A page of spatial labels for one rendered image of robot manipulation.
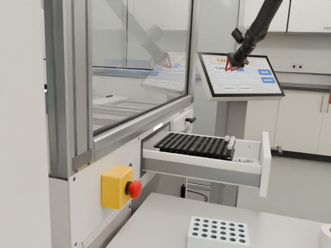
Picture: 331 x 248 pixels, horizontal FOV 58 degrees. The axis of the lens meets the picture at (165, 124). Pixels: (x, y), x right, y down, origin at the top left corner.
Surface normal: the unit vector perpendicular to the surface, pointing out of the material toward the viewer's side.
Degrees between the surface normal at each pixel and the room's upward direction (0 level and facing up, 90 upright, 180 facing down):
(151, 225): 0
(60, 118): 90
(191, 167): 90
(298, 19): 90
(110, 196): 90
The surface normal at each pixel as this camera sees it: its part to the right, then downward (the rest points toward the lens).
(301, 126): -0.29, 0.19
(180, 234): 0.04, -0.98
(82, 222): 0.95, 0.11
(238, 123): 0.40, 0.22
